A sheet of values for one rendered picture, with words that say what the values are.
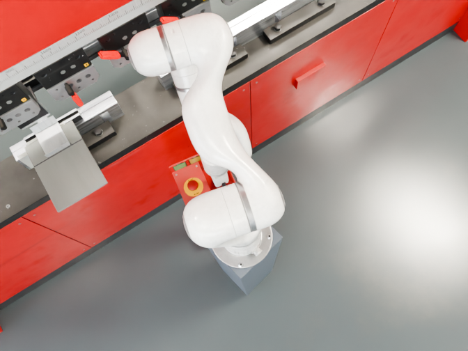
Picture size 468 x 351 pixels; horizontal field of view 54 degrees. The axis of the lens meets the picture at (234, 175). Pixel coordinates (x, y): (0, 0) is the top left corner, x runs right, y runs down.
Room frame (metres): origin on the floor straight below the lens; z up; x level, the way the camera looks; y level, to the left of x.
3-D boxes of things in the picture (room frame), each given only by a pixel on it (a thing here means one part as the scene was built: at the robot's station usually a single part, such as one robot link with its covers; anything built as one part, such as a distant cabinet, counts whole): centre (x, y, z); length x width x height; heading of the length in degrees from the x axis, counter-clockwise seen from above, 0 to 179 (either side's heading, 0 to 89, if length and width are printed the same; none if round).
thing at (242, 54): (0.90, 0.03, 0.89); 0.30 x 0.05 x 0.03; 114
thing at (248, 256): (0.24, 0.01, 1.09); 0.19 x 0.19 x 0.18
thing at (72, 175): (0.57, 0.54, 1.00); 0.26 x 0.18 x 0.01; 24
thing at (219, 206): (0.24, 0.04, 1.30); 0.19 x 0.12 x 0.24; 100
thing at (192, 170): (0.51, 0.11, 0.75); 0.20 x 0.16 x 0.18; 105
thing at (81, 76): (0.77, 0.44, 1.24); 0.15 x 0.09 x 0.17; 114
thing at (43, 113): (0.70, 0.60, 1.11); 0.10 x 0.02 x 0.10; 114
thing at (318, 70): (0.97, -0.40, 0.59); 0.15 x 0.02 x 0.07; 114
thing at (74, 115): (0.71, 0.58, 0.99); 0.20 x 0.03 x 0.03; 114
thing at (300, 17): (1.06, -0.34, 0.89); 0.30 x 0.05 x 0.03; 114
